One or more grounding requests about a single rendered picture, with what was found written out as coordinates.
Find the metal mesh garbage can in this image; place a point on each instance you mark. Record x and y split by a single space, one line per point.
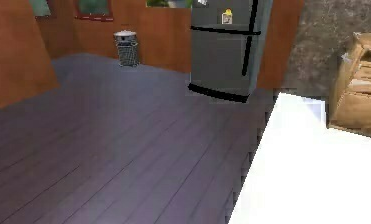
127 50

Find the grey fridge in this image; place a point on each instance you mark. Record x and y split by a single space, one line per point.
219 53

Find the window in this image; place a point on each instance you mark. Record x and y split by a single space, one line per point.
168 3

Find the brown cardboard box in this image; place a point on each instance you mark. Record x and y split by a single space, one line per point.
356 90

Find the white table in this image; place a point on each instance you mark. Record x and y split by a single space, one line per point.
309 173

